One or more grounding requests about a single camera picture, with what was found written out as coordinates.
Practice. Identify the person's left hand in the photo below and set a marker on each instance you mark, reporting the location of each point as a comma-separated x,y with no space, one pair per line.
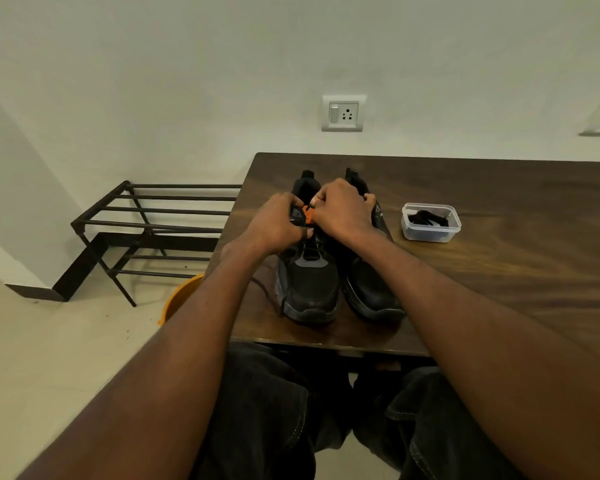
270,227

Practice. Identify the person's right hand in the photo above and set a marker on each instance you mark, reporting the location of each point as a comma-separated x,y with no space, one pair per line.
347,209

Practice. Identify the person's left fingers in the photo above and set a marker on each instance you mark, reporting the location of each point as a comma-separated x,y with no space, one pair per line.
294,202

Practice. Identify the person's right fingers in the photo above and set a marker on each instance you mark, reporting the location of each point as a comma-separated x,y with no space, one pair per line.
325,199

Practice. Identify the black sneaker orange tongue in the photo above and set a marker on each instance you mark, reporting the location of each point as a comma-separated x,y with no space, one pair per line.
310,289

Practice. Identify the person's left forearm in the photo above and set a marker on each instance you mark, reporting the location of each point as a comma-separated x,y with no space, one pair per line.
180,354

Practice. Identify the person's right forearm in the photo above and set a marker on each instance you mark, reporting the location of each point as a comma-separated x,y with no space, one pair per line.
480,344

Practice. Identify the loose black shoelace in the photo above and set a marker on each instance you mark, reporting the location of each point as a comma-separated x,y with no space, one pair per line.
263,289

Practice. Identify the black shoelace bundle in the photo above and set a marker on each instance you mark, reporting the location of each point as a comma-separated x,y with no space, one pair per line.
427,218

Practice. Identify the clear plastic container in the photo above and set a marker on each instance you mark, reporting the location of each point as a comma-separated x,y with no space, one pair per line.
430,234

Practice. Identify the black metal shoe rack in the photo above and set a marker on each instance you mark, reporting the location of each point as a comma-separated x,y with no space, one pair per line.
180,186

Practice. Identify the orange bucket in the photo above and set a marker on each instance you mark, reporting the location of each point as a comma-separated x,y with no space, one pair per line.
177,299

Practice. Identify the black jeans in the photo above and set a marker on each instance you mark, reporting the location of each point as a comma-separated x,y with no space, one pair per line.
260,419

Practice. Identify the white wall socket with switch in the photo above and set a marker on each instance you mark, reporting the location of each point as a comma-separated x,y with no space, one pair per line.
344,113

